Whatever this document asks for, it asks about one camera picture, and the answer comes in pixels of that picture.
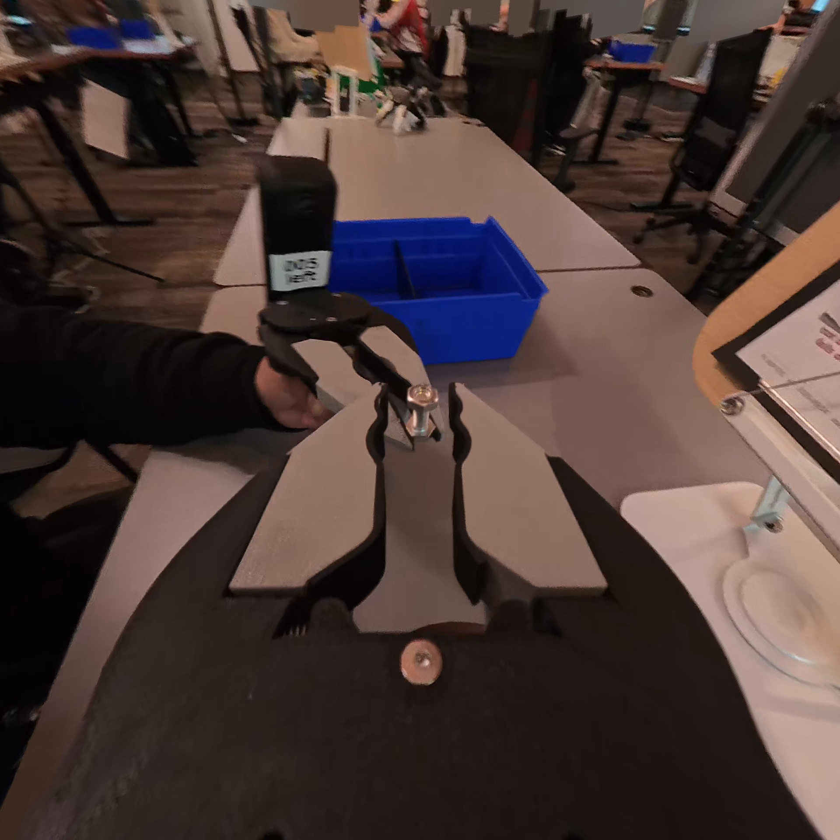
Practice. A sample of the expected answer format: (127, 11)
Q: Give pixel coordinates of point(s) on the black white tool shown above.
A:
(403, 115)

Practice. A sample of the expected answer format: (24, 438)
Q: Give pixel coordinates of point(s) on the small white panel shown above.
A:
(105, 124)

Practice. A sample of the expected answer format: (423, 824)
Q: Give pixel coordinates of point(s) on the blue plastic bin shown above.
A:
(472, 328)

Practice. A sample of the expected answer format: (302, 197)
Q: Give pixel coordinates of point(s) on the clear round swivel disc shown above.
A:
(781, 610)

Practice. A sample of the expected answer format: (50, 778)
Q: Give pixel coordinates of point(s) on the black backing frame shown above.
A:
(728, 358)

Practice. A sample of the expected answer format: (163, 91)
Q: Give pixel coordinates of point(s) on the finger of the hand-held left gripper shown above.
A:
(394, 348)
(331, 400)

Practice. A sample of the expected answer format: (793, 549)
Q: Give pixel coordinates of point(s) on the black office chair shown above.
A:
(715, 144)

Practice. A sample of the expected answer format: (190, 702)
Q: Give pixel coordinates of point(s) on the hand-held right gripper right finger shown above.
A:
(525, 525)

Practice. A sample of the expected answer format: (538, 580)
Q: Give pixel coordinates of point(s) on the grey partition panel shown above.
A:
(787, 131)

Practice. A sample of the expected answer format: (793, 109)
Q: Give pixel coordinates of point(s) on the black bin divider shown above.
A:
(405, 272)

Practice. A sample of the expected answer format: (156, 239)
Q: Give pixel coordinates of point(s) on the printed instruction sheet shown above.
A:
(800, 354)

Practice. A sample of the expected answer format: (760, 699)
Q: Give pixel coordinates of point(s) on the silver hex bolt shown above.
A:
(420, 423)

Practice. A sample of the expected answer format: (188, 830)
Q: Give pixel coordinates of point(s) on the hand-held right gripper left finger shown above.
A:
(308, 518)

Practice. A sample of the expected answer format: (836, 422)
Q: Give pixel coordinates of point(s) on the person's left hand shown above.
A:
(289, 403)

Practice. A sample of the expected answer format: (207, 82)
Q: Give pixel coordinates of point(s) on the metal stand bracket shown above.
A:
(768, 508)

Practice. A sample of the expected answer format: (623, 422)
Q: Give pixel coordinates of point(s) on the white holder ledge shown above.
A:
(787, 459)

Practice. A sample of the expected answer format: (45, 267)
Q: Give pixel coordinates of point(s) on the person's left forearm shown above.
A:
(131, 380)

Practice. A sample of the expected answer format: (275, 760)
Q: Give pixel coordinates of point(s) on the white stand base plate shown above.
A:
(682, 544)

